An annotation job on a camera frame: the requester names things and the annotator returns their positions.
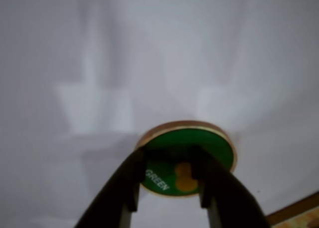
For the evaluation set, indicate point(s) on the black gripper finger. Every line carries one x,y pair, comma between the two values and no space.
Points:
119,188
229,200

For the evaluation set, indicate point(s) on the green round puzzle piece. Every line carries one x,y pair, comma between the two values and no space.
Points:
207,143

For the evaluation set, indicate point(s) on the wooden shape puzzle board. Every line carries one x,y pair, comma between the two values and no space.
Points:
299,218

